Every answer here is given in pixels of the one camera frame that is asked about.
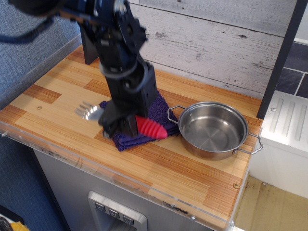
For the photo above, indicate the yellow object bottom left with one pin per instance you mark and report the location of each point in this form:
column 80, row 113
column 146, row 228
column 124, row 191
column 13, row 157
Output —
column 5, row 225

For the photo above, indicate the silver dispenser panel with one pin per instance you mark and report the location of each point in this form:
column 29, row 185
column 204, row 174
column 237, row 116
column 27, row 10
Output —
column 110, row 215

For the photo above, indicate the stainless steel pot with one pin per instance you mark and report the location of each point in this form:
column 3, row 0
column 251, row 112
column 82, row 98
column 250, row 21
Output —
column 212, row 130

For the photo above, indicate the black post right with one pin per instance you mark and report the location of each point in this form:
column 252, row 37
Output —
column 288, row 40

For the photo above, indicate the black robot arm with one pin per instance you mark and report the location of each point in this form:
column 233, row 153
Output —
column 117, row 37

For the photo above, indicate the red handled metal fork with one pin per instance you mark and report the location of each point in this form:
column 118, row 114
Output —
column 144, row 126

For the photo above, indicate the white toy sink unit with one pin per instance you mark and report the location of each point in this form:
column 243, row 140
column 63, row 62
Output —
column 283, row 161

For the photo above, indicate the black post left rear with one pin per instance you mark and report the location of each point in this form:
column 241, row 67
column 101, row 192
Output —
column 90, row 53

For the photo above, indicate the grey toy cabinet front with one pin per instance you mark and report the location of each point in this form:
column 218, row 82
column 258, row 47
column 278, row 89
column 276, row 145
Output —
column 71, row 186

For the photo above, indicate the black post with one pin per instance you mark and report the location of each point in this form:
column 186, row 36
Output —
column 90, row 53
column 288, row 40

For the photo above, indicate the purple folded cloth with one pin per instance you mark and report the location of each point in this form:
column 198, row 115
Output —
column 158, row 113

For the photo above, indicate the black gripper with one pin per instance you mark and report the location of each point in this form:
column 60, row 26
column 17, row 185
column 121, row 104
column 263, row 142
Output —
column 131, row 94

